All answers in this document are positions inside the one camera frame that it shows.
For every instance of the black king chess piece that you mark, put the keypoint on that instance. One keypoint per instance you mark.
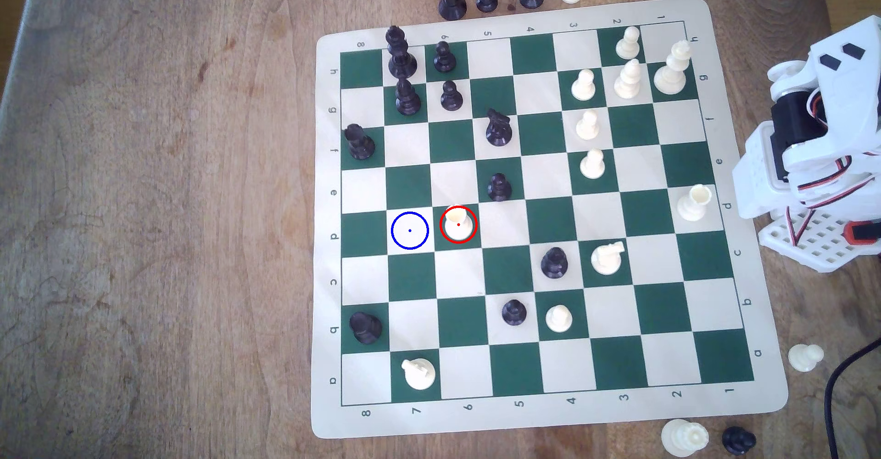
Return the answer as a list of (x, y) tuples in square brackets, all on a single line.
[(400, 56)]

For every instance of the white queen chess piece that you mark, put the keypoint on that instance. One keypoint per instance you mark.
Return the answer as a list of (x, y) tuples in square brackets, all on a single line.
[(684, 438)]

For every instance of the white grid base plate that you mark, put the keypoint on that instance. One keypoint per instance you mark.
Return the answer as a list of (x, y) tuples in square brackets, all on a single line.
[(812, 242)]

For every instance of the black rook chess piece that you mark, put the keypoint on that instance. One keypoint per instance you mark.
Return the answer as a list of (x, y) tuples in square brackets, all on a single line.
[(359, 143), (365, 327)]

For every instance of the white knight chess piece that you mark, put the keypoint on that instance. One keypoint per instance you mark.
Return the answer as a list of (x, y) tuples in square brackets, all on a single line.
[(607, 259), (418, 374)]

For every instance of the white rook chess piece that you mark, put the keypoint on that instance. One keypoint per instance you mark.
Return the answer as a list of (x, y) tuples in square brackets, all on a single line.
[(694, 203), (458, 223)]

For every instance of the black bishop chess piece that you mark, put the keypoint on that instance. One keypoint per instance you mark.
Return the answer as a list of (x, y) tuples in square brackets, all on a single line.
[(407, 99), (738, 440)]

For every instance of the white bishop chess piece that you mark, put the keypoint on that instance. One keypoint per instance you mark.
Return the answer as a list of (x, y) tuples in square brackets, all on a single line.
[(628, 80)]

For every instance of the white king chess piece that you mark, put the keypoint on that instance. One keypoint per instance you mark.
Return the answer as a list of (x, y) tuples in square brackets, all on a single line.
[(671, 72)]

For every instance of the red black plastic part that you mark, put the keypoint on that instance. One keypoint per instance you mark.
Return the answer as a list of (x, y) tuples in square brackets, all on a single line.
[(860, 232)]

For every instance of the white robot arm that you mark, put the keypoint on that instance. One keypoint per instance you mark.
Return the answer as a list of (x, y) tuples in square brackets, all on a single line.
[(846, 94)]

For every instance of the green white chess mat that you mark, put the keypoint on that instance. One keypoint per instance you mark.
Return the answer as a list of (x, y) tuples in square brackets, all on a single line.
[(550, 219)]

